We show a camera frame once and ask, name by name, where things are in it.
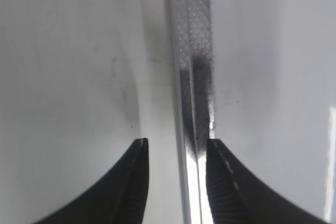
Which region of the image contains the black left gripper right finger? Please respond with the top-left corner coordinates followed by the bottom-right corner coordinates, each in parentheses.
top-left (206, 139), bottom-right (323, 223)

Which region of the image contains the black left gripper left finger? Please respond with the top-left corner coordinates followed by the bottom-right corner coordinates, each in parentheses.
top-left (39, 138), bottom-right (149, 223)

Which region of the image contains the white whiteboard with aluminium frame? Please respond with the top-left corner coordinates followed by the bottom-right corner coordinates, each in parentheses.
top-left (167, 0), bottom-right (335, 223)

